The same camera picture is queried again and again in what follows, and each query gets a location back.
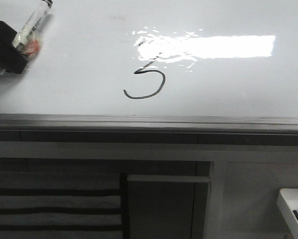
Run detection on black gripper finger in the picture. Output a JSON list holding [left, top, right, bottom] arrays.
[[0, 20, 27, 74]]

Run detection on white black whiteboard marker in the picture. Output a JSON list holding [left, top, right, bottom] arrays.
[[0, 0, 54, 80]]

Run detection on large white whiteboard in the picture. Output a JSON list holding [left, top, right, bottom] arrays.
[[0, 0, 298, 118]]

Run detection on red round magnet on marker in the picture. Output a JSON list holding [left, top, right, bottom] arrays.
[[22, 39, 40, 56]]

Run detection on grey black striped panel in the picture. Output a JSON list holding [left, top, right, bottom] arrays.
[[0, 172, 130, 239]]

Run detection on dark grey cabinet panel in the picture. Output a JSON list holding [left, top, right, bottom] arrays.
[[127, 174, 210, 239]]

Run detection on white plastic marker tray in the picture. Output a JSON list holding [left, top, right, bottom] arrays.
[[277, 188, 298, 239]]

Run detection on dark whiteboard bottom frame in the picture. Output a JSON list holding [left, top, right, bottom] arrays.
[[0, 114, 298, 146]]

